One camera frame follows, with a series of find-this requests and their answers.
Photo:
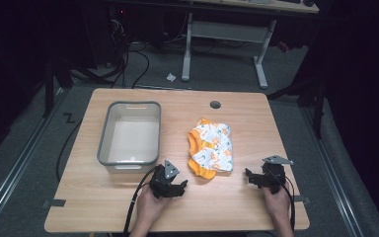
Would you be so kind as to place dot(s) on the person's left hand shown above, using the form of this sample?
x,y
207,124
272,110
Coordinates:
x,y
151,205

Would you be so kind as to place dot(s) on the dark round table grommet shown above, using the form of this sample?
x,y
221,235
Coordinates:
x,y
215,105

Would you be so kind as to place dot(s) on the small red object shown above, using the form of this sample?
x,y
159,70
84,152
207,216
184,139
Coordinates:
x,y
283,46

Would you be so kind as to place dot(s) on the grey metal floor rail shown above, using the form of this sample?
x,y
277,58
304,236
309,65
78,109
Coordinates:
x,y
16,177
332,177

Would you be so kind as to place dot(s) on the white crumpled paper scrap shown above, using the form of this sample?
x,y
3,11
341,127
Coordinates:
x,y
171,77

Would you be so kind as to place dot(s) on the dark tape strip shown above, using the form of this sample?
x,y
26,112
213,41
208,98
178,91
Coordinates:
x,y
55,203
303,199

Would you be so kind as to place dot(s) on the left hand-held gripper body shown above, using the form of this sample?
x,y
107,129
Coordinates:
x,y
160,182

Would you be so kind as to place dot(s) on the clear grey-rimmed plastic bin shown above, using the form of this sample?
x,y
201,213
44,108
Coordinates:
x,y
131,138

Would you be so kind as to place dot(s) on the orange white printed baby pants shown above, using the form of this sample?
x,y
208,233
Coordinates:
x,y
212,148

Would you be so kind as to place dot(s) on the black metal stand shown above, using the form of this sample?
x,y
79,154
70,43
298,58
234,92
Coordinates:
x,y
48,89
317,108

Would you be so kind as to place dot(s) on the desk with white metal legs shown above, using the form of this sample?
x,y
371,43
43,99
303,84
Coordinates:
x,y
227,31

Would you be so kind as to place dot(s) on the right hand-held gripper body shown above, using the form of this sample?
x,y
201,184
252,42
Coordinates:
x,y
273,176

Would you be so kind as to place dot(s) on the person's right hand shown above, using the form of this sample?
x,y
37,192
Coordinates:
x,y
276,205

